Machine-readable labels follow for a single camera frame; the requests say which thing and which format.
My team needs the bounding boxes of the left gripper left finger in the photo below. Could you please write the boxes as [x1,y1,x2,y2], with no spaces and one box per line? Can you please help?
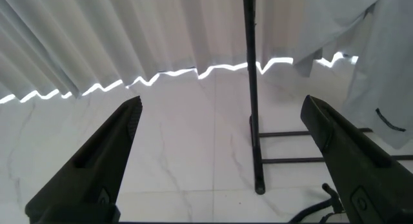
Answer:
[25,96,143,222]

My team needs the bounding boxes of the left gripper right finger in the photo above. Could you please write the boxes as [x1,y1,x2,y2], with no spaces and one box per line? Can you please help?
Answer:
[300,94,413,222]

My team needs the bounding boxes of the pale grey shorts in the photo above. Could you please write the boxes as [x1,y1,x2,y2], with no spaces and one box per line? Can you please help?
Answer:
[292,0,413,150]

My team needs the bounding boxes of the black clothes rack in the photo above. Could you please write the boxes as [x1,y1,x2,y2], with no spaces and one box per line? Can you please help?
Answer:
[242,0,413,196]

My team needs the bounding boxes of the white curtain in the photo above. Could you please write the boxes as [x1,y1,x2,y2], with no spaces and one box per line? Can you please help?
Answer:
[0,0,359,101]

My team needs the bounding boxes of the black cable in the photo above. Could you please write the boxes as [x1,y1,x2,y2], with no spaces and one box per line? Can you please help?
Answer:
[288,182,345,222]

